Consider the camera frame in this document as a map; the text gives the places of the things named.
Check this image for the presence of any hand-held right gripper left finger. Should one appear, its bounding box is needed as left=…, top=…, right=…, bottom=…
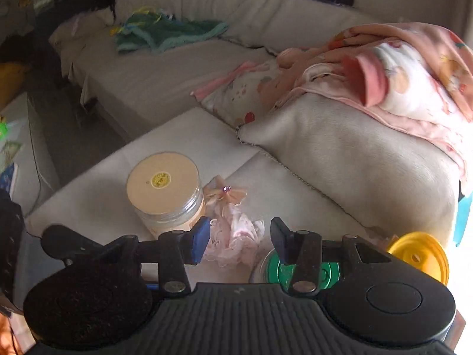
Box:
left=103, top=216, right=211, bottom=296

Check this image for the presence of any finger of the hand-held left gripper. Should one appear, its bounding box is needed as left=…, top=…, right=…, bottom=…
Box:
left=41, top=225, right=106, bottom=264

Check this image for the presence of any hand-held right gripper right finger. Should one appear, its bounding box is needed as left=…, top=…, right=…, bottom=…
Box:
left=270, top=217, right=388, bottom=294

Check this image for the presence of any pink lace scrunchie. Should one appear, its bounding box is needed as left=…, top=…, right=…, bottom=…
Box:
left=203, top=177, right=265, bottom=268

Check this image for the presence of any green lid glass jar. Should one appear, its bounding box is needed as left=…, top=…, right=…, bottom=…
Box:
left=249, top=248, right=345, bottom=290

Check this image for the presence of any clear powder jar beige label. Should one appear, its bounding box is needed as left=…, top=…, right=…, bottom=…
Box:
left=126, top=151, right=206, bottom=240

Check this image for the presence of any stack of printed papers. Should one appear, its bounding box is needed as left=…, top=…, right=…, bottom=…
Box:
left=0, top=114, right=20, bottom=197

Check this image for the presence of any beige cushion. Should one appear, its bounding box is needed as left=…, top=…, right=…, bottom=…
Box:
left=236, top=92, right=463, bottom=249

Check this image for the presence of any yellow rubber massage hammer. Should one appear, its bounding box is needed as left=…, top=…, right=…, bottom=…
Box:
left=387, top=231, right=450, bottom=286

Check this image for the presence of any printed pillow pink trim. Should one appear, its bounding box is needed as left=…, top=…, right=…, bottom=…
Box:
left=191, top=58, right=283, bottom=128

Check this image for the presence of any yellow cushion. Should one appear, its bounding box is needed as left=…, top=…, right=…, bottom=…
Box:
left=0, top=62, right=28, bottom=109

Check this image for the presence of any beige sofa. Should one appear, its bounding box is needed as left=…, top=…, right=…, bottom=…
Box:
left=48, top=0, right=385, bottom=145

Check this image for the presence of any pink printed blanket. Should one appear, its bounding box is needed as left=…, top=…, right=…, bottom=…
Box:
left=259, top=22, right=473, bottom=180

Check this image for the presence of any green knitted cloth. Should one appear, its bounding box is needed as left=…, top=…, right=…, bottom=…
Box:
left=110, top=7, right=230, bottom=54

